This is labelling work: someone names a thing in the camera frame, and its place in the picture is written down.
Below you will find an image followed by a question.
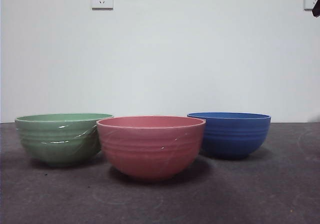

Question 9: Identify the blue ribbed bowl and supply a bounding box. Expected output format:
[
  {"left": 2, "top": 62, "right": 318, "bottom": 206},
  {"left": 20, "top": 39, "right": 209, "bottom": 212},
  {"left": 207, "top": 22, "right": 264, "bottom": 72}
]
[{"left": 186, "top": 112, "right": 272, "bottom": 160}]

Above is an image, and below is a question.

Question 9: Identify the green ribbed bowl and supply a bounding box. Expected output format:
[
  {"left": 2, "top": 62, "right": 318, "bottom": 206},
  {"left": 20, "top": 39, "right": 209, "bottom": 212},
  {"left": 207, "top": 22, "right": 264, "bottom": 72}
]
[{"left": 14, "top": 113, "right": 115, "bottom": 168}]

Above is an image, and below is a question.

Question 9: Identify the red ribbed bowl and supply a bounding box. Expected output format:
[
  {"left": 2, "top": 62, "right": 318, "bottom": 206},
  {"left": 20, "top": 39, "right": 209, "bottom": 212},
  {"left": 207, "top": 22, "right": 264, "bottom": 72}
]
[{"left": 96, "top": 116, "right": 207, "bottom": 183}]

